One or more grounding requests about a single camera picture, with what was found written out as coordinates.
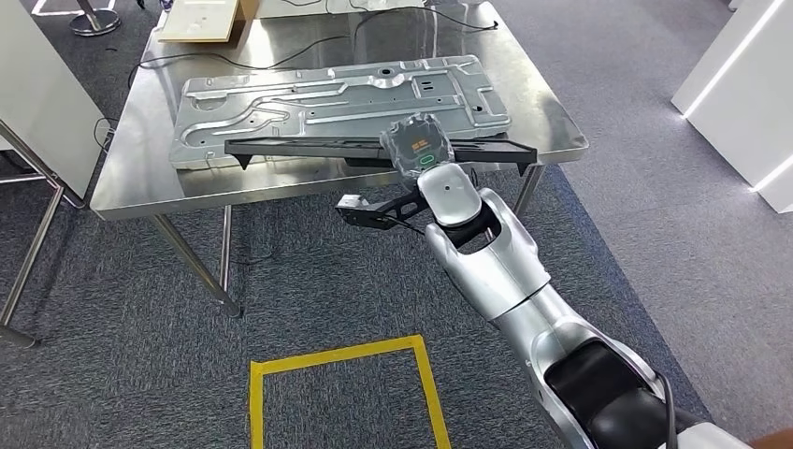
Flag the black plastic frame part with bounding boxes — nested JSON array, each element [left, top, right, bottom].
[[223, 135, 540, 179]]

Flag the stainless steel workbench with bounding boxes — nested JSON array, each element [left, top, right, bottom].
[[89, 0, 590, 319]]

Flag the stamped sheet metal panel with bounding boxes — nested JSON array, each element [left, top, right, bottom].
[[167, 53, 513, 172]]

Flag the yellow floor tape square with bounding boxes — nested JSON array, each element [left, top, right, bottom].
[[248, 334, 453, 449]]

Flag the beige flat box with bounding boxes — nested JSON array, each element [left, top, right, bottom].
[[157, 0, 243, 44]]

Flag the chrome stanchion base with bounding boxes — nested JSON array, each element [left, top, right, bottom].
[[68, 0, 123, 37]]

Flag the steel side table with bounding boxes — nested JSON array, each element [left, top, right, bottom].
[[0, 120, 89, 349]]

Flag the white cabinet with light strip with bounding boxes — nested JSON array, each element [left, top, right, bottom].
[[670, 0, 793, 216]]

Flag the black camera cable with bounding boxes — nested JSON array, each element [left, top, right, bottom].
[[384, 215, 430, 238]]

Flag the black camera bracket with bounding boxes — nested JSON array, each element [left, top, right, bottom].
[[334, 188, 430, 234]]

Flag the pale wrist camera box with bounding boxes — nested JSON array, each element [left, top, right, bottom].
[[335, 193, 371, 216]]

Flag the black cable on workbench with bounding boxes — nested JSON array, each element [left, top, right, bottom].
[[126, 4, 500, 89]]

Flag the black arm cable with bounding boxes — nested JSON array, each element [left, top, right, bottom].
[[655, 370, 680, 449]]

